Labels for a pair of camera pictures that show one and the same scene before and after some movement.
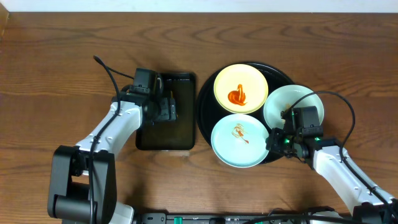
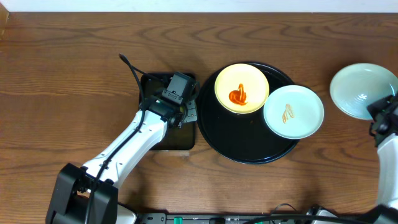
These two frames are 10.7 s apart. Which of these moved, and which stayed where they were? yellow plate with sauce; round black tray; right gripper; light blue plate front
Moved: right gripper; light blue plate front
Stayed: round black tray; yellow plate with sauce
